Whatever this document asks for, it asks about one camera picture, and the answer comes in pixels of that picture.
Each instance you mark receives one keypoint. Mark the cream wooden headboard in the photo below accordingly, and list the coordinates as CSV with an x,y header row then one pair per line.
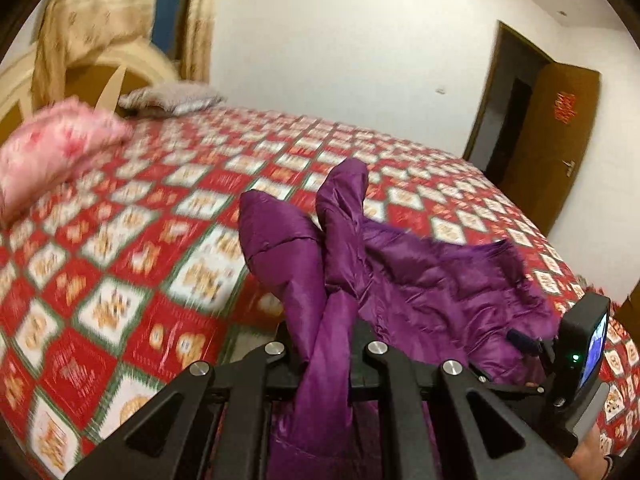
x,y
98,80

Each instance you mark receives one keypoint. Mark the beige right curtain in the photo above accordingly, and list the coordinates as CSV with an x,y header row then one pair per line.
x,y
196,39

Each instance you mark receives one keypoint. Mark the silver door handle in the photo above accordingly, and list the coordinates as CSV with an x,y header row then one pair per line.
x,y
569,167

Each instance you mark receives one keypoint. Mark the striped grey pillow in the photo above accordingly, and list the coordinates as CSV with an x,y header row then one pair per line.
x,y
171,99

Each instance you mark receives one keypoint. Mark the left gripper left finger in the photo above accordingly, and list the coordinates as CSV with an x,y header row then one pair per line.
x,y
207,423

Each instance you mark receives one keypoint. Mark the dark door frame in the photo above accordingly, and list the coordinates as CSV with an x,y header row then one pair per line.
x,y
514,68

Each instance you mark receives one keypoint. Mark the brown wooden door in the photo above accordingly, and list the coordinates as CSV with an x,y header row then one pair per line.
x,y
535,179

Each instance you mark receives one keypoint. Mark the beige left curtain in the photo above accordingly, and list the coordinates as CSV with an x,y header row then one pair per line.
x,y
71,30

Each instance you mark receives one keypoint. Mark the beige curtain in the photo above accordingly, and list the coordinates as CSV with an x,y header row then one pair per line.
x,y
71,30
196,39

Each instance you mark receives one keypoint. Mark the red door decoration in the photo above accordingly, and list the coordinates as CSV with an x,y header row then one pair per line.
x,y
564,107

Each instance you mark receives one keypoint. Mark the dark window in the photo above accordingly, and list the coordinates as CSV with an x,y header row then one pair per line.
x,y
167,25

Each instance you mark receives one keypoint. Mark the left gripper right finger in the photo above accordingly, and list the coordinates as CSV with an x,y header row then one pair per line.
x,y
445,422

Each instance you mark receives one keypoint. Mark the red patterned bed cover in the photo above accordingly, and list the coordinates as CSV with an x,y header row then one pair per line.
x,y
114,283

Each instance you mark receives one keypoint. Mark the purple hooded down jacket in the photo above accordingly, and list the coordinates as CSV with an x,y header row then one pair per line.
x,y
432,300

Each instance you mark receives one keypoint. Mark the person's hand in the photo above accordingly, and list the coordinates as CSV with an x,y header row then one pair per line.
x,y
588,462

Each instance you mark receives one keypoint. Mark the pink floral folded blanket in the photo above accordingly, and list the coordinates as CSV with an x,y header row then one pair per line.
x,y
50,147

